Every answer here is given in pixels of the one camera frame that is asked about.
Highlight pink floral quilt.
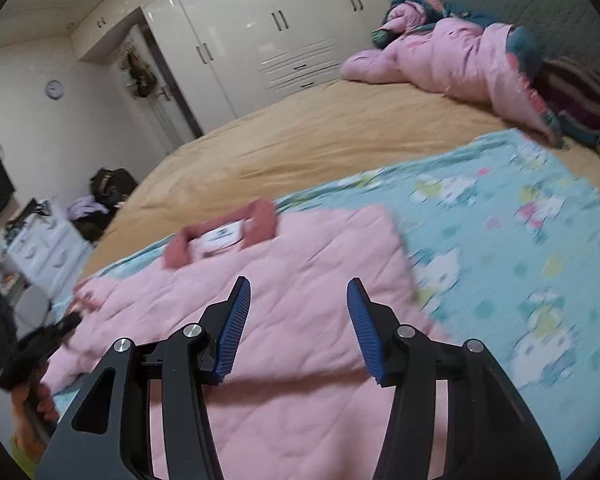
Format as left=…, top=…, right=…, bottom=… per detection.
left=341, top=0, right=563, bottom=148

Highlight person's left hand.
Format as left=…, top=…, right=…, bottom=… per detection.
left=11, top=360, right=61, bottom=453

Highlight black bag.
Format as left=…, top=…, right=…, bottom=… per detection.
left=89, top=167, right=138, bottom=208

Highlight teal cartoon cat blanket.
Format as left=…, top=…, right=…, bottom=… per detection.
left=52, top=128, right=600, bottom=461

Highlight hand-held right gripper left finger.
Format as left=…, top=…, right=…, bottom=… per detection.
left=36, top=276, right=252, bottom=480

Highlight pink quilted jacket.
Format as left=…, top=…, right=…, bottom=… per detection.
left=42, top=199, right=448, bottom=480

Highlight white room door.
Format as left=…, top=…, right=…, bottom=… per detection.
left=110, top=7, right=206, bottom=156

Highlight dark striped blanket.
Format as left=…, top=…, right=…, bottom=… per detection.
left=535, top=57, right=600, bottom=161

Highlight white drawer cabinet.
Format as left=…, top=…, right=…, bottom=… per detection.
left=5, top=200, right=93, bottom=296

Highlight purple garment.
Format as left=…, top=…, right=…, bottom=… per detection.
left=67, top=195, right=113, bottom=221

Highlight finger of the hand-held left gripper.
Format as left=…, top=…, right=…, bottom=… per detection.
left=54, top=312, right=84, bottom=337

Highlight bags hanging on door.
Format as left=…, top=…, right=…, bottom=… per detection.
left=120, top=42, right=158, bottom=98

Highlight bed with tan sheet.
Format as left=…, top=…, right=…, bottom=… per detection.
left=82, top=77, right=600, bottom=281

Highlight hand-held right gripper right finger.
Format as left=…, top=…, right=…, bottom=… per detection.
left=346, top=278, right=563, bottom=480

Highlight white glossy wardrobe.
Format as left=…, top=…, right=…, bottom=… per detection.
left=77, top=0, right=391, bottom=118

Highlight grey quilted headboard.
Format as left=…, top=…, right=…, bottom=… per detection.
left=412, top=0, right=600, bottom=91

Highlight pile of dark clothes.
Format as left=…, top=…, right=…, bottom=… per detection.
left=74, top=210, right=117, bottom=242

